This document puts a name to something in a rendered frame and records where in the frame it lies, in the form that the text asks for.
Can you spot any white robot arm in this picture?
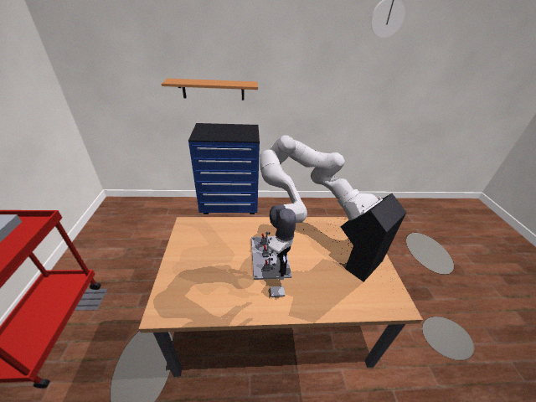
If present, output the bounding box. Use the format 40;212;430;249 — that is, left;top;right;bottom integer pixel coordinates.
260;135;382;254

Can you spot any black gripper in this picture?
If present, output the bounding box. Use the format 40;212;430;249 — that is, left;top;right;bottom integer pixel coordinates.
276;247;291;280

